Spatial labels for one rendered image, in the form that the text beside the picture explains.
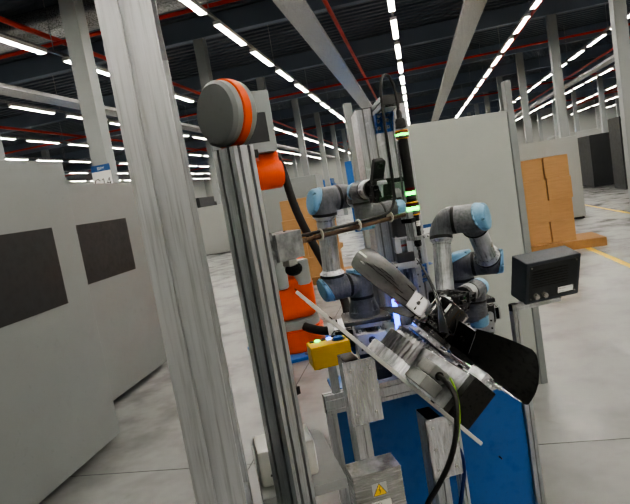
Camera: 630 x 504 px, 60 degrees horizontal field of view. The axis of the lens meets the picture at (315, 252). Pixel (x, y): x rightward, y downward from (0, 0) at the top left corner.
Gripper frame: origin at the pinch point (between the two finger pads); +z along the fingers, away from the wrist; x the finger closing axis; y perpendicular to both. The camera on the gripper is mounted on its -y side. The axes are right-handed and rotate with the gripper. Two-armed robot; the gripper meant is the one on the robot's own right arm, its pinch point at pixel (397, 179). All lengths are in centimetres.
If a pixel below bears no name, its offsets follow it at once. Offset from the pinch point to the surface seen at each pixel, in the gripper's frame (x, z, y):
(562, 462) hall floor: -109, -57, 166
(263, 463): 68, 19, 73
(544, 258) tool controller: -71, -12, 43
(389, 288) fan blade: 15.2, 10.7, 34.2
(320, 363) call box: 28, -30, 66
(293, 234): 53, 35, 9
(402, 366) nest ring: 22, 24, 55
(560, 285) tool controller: -78, -12, 56
